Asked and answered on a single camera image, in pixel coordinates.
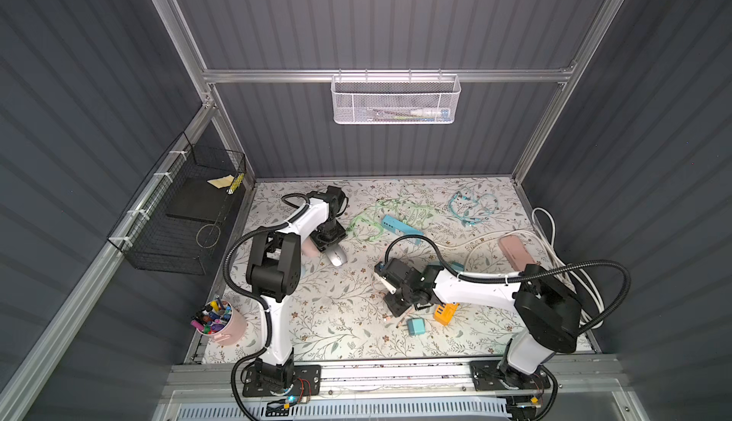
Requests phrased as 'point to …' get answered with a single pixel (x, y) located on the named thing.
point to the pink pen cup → (223, 322)
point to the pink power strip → (516, 251)
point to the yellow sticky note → (222, 182)
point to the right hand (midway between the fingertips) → (392, 300)
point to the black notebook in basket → (197, 198)
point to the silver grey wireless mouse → (336, 255)
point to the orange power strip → (444, 312)
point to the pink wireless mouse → (309, 248)
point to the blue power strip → (397, 226)
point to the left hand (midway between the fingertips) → (337, 244)
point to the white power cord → (552, 252)
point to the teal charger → (416, 326)
